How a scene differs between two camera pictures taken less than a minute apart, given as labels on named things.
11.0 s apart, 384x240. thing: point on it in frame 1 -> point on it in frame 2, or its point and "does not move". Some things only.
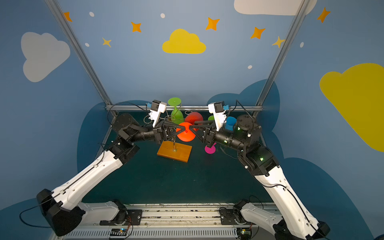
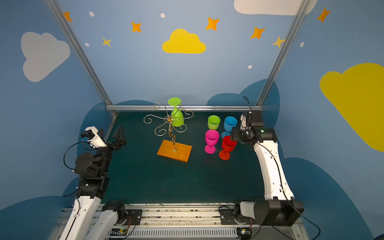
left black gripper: x=160 y=133 -> x=112 y=143
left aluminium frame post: x=72 y=40 does not move
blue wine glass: x=230 y=123 does not move
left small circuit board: x=118 y=232 does not move
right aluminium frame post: x=280 y=58 does not move
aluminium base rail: x=170 y=222 does not move
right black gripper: x=208 y=135 -> x=237 y=133
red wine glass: x=189 y=135 -> x=228 y=145
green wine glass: x=177 y=116 does not move
